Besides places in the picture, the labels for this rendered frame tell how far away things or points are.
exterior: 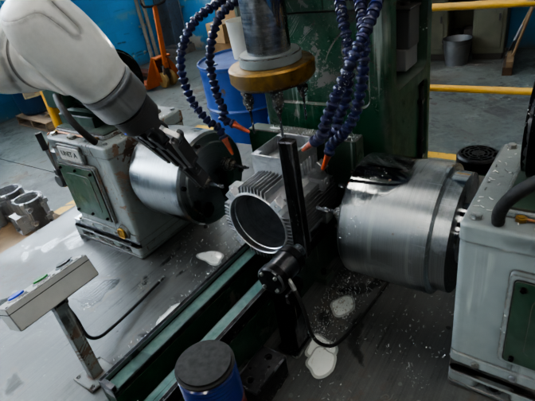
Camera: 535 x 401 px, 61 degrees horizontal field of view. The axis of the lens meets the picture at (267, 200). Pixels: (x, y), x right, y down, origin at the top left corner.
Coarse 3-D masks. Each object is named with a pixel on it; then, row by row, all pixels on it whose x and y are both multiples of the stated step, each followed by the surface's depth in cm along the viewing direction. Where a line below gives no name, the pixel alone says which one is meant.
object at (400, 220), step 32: (384, 160) 85; (416, 160) 83; (352, 192) 82; (384, 192) 79; (416, 192) 77; (448, 192) 76; (352, 224) 82; (384, 224) 78; (416, 224) 75; (448, 224) 73; (352, 256) 84; (384, 256) 80; (416, 256) 76; (448, 256) 76; (416, 288) 82; (448, 288) 81
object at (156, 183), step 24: (192, 144) 109; (216, 144) 115; (144, 168) 114; (168, 168) 109; (216, 168) 117; (144, 192) 116; (168, 192) 110; (192, 192) 111; (216, 192) 118; (192, 216) 113; (216, 216) 121
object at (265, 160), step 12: (264, 144) 105; (276, 144) 108; (300, 144) 107; (252, 156) 101; (264, 156) 99; (276, 156) 102; (300, 156) 100; (312, 156) 104; (264, 168) 101; (276, 168) 99; (300, 168) 101
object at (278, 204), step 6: (318, 162) 104; (318, 168) 105; (234, 186) 101; (228, 192) 100; (234, 192) 100; (228, 198) 101; (276, 198) 93; (282, 198) 94; (270, 204) 94; (276, 204) 93; (282, 204) 93; (276, 210) 94; (240, 240) 107
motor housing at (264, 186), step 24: (312, 168) 105; (240, 192) 99; (264, 192) 95; (312, 192) 100; (240, 216) 107; (264, 216) 112; (288, 216) 94; (312, 216) 101; (264, 240) 107; (288, 240) 97
